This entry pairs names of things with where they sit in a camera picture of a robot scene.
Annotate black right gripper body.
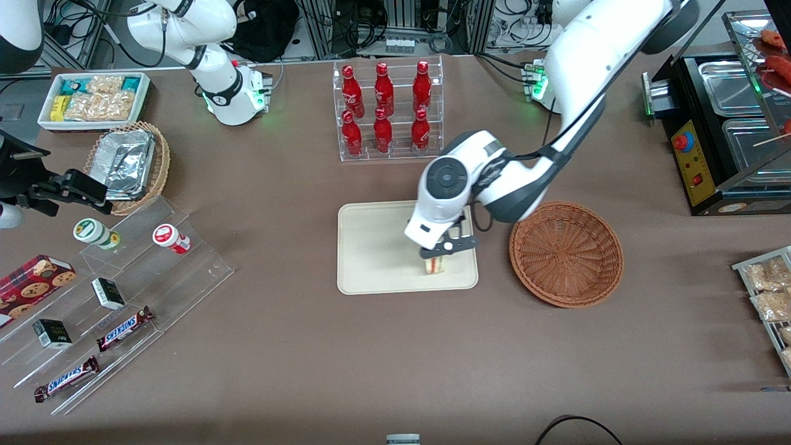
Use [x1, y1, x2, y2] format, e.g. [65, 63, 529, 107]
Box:
[0, 129, 51, 203]

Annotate beige rectangular tray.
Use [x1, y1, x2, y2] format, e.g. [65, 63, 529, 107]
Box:
[337, 199, 480, 295]

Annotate light oval wicker basket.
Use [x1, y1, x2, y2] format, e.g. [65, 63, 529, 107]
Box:
[83, 121, 171, 216]

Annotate brown round wicker basket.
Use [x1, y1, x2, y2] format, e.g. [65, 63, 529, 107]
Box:
[509, 201, 624, 308]

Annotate tray of wrapped snacks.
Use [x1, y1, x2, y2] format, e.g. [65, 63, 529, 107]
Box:
[732, 246, 791, 378]

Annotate green lid small jar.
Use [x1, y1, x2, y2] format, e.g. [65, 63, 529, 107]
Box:
[73, 218, 121, 251]

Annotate stacked aluminium foil trays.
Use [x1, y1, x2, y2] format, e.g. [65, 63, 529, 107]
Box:
[99, 129, 156, 201]

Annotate clear acrylic bottle rack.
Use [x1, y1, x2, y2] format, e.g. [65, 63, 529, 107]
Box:
[332, 56, 444, 163]

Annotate clear bag of crackers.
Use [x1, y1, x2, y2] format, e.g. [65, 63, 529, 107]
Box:
[87, 75, 125, 95]
[64, 91, 135, 122]

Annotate red plaid cookie box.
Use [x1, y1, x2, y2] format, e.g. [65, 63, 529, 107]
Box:
[0, 255, 77, 329]

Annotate red cola bottle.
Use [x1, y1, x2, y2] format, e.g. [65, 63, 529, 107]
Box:
[410, 108, 431, 156]
[412, 60, 433, 115]
[341, 110, 364, 157]
[374, 62, 395, 117]
[373, 107, 394, 154]
[342, 64, 366, 119]

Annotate red lid small jar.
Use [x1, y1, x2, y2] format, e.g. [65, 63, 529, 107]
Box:
[153, 224, 192, 255]

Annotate white rectangular snack bin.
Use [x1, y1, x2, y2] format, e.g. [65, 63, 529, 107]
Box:
[37, 72, 151, 133]

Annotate small black carton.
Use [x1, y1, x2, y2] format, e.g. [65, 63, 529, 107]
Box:
[32, 319, 73, 350]
[91, 278, 126, 310]

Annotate clear acrylic stepped display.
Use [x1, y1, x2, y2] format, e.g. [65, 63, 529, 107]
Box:
[0, 197, 234, 416]

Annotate brown snickers bar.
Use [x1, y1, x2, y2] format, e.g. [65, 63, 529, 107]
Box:
[34, 356, 100, 403]
[96, 306, 154, 352]

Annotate black fabric bag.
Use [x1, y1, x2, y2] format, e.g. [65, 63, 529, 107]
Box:
[224, 0, 301, 63]

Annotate black hot food display machine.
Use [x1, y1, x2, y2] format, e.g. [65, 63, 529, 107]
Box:
[641, 7, 791, 217]

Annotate clear bag of fried snacks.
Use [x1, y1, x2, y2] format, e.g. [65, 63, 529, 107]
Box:
[744, 256, 791, 292]
[750, 289, 791, 323]

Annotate black cable loop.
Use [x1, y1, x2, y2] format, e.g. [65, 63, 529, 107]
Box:
[535, 415, 625, 445]

